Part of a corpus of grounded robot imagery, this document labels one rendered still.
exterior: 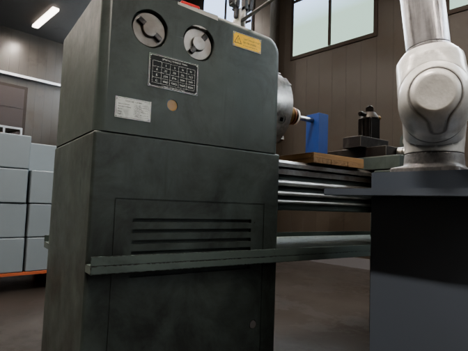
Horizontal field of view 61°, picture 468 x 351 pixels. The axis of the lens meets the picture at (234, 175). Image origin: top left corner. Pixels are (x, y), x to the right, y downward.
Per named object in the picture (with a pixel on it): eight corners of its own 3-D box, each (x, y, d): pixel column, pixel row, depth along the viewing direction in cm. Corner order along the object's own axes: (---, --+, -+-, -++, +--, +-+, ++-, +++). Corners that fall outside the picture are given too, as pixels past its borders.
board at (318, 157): (313, 162, 151) (313, 152, 151) (255, 167, 180) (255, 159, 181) (363, 168, 168) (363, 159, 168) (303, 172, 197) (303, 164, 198)
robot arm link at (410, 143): (464, 157, 117) (463, 84, 118) (469, 148, 101) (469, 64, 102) (404, 158, 124) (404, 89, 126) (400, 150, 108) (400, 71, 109)
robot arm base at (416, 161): (482, 177, 115) (482, 158, 116) (458, 170, 100) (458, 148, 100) (418, 178, 128) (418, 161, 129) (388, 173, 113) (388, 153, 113)
